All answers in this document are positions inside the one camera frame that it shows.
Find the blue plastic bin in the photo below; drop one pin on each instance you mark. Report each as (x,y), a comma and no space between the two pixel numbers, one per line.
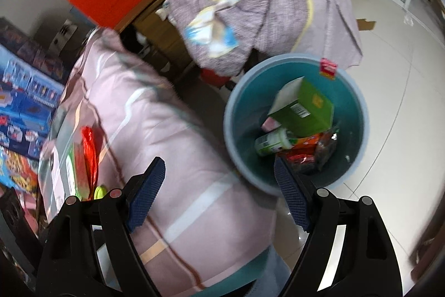
(248,102)

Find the green carton with barcode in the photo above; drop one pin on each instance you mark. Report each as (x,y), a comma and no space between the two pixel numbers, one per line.
(309,112)

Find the green plastic lid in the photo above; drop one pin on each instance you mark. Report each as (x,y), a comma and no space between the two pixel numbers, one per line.
(100,192)

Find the light blue toy box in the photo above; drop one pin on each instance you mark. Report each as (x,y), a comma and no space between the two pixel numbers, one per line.
(14,168)

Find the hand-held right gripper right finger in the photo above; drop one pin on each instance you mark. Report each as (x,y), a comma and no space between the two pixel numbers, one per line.
(292,194)

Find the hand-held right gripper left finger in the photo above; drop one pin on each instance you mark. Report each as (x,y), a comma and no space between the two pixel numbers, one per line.
(146,194)

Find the white green plastic bottle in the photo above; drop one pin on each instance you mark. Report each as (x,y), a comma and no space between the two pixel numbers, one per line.
(274,142)

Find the pink small packet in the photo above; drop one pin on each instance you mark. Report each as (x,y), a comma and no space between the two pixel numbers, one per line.
(271,124)

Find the cardboard scrap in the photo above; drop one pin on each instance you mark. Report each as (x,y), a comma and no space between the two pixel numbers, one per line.
(365,24)

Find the row of dark toy boxes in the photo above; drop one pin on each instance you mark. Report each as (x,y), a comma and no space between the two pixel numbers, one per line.
(31,50)

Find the brown wooden desk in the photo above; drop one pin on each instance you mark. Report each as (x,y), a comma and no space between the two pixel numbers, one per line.
(153,22)

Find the red plastic packet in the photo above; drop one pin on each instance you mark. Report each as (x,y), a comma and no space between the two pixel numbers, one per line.
(88,151)

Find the dark blue toy box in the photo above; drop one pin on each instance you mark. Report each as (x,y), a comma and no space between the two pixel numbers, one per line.
(24,98)

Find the pink striped blanket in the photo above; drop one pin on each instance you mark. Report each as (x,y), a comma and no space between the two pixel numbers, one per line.
(156,116)

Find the dark red crinkled packet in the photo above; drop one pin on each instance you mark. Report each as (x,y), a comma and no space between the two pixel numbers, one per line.
(323,151)

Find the green carton with white label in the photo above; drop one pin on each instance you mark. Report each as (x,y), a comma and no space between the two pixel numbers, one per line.
(74,171)

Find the dark wooden furniture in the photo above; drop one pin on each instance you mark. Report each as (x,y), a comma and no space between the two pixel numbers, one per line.
(431,248)

